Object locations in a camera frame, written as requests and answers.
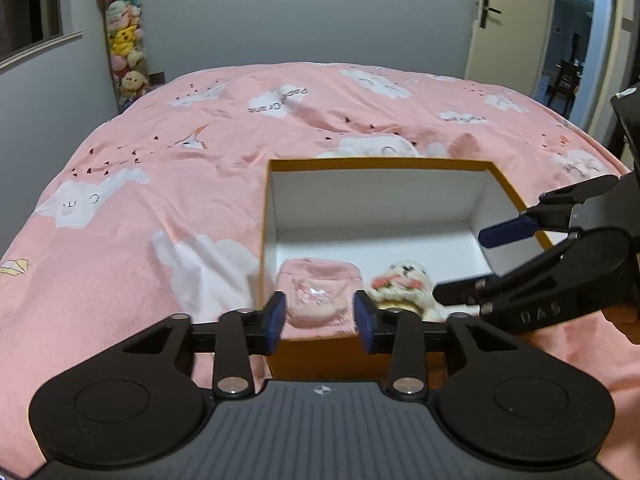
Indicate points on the pink fabric pouch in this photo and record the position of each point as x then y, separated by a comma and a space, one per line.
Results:
320, 295

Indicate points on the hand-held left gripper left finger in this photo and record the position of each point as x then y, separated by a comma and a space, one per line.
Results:
275, 321

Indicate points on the cream door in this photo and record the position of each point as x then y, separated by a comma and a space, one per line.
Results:
515, 45

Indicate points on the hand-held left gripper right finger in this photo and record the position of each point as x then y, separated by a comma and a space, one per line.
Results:
364, 321

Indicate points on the hanging column of plush toys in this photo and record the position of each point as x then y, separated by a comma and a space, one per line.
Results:
125, 40

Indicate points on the orange cardboard box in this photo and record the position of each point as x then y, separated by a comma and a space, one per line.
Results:
375, 210

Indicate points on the cream plush bear toy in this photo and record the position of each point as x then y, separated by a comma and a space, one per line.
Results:
400, 280

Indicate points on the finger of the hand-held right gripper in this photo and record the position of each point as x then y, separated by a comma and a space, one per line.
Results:
545, 280
505, 233

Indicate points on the window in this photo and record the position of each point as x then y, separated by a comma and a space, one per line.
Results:
20, 0

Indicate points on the dark wooden chair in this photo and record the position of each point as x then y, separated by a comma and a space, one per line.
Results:
565, 80

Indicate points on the pink printed blanket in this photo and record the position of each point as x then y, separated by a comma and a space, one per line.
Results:
150, 160

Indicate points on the person's right hand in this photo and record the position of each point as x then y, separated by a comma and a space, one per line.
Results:
624, 321

